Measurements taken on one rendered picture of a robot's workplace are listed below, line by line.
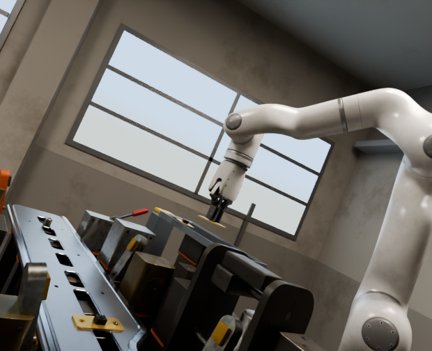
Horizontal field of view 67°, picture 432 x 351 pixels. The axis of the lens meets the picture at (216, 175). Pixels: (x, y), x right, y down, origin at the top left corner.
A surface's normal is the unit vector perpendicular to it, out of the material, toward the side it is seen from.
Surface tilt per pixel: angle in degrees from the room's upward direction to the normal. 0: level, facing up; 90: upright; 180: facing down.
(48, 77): 90
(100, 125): 90
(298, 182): 90
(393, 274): 147
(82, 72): 90
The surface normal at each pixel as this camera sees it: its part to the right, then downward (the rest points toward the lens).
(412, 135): -0.75, -0.51
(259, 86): 0.29, 0.06
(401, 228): -0.62, -0.23
